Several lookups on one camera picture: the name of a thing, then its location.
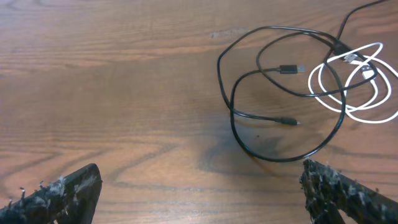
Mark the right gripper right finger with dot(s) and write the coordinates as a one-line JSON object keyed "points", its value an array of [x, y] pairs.
{"points": [[328, 192]]}

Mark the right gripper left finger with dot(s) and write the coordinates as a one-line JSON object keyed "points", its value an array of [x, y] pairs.
{"points": [[69, 200]]}

